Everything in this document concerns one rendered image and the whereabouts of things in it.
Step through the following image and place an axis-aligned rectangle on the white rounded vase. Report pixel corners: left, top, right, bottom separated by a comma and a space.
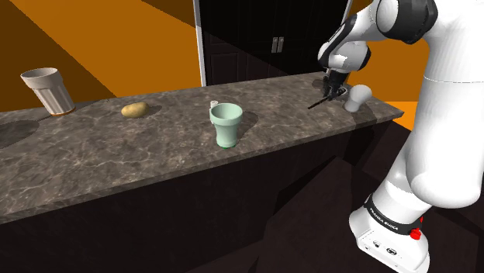
343, 84, 374, 113

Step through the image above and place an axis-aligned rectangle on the thin black pen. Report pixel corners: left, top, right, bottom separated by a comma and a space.
307, 96, 334, 111

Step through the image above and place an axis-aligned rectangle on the pale green cup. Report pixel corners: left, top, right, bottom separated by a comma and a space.
209, 102, 244, 150

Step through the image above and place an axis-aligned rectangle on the yellow potato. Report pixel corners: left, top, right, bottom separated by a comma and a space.
120, 101, 150, 119

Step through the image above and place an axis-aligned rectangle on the white ribbed cup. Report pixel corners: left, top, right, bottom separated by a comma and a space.
19, 67, 77, 117

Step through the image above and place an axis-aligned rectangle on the dark cabinet with silver handles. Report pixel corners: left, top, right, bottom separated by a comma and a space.
192, 0, 356, 88

